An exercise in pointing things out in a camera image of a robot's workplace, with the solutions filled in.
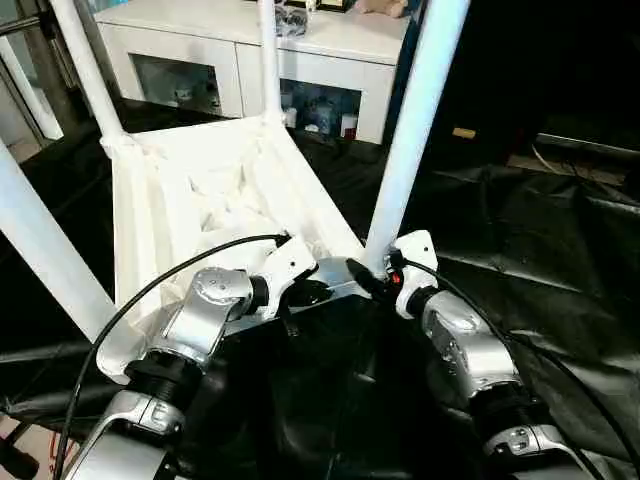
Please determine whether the black metal stand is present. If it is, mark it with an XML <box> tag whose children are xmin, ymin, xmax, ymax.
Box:
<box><xmin>0</xmin><ymin>435</ymin><xmax>41</xmax><ymax>480</ymax></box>

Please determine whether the black plastic mat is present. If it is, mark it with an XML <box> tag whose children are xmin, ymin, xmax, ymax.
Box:
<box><xmin>0</xmin><ymin>95</ymin><xmax>640</xmax><ymax>480</ymax></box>

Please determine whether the white plastic table leg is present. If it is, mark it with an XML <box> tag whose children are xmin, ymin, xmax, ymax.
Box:
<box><xmin>362</xmin><ymin>0</ymin><xmax>473</xmax><ymax>279</ymax></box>
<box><xmin>258</xmin><ymin>0</ymin><xmax>286</xmax><ymax>123</ymax></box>
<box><xmin>0</xmin><ymin>140</ymin><xmax>119</xmax><ymax>346</ymax></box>
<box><xmin>48</xmin><ymin>0</ymin><xmax>129</xmax><ymax>146</ymax></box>

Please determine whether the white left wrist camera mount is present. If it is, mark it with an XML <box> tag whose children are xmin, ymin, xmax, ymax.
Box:
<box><xmin>262</xmin><ymin>237</ymin><xmax>321</xmax><ymax>319</ymax></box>

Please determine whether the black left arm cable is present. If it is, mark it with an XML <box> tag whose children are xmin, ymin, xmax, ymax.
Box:
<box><xmin>50</xmin><ymin>232</ymin><xmax>294</xmax><ymax>480</ymax></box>

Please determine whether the white plastic table top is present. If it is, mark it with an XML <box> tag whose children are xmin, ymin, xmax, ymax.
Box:
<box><xmin>95</xmin><ymin>112</ymin><xmax>386</xmax><ymax>386</ymax></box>

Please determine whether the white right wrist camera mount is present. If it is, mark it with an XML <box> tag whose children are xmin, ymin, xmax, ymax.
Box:
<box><xmin>388</xmin><ymin>230</ymin><xmax>441</xmax><ymax>319</ymax></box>

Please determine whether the white glass-door cabinet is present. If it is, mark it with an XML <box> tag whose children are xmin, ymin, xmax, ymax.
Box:
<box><xmin>95</xmin><ymin>0</ymin><xmax>413</xmax><ymax>146</ymax></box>

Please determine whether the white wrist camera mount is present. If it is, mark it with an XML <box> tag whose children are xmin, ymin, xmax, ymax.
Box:
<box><xmin>262</xmin><ymin>237</ymin><xmax>321</xmax><ymax>319</ymax></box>
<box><xmin>388</xmin><ymin>230</ymin><xmax>441</xmax><ymax>319</ymax></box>

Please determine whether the tan plush toy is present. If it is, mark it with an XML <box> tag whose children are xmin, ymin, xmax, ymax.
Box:
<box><xmin>355</xmin><ymin>0</ymin><xmax>411</xmax><ymax>19</ymax></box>

